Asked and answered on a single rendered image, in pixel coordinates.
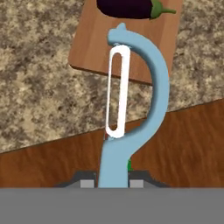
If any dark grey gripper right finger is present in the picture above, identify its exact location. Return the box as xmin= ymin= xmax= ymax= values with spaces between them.
xmin=127 ymin=170 xmax=171 ymax=189

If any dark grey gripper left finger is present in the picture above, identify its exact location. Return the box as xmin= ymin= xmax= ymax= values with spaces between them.
xmin=53 ymin=170 xmax=99 ymax=189

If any light blue peeler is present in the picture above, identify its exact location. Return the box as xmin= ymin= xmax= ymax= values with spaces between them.
xmin=97 ymin=22 xmax=171 ymax=189

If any wooden cutting board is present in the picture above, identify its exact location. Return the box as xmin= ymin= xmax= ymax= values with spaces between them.
xmin=67 ymin=0 xmax=184 ymax=86

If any purple eggplant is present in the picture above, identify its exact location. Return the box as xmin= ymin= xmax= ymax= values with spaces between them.
xmin=96 ymin=0 xmax=178 ymax=21

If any brown wooden cabinet front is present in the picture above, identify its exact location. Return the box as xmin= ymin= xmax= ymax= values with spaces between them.
xmin=0 ymin=98 xmax=224 ymax=189

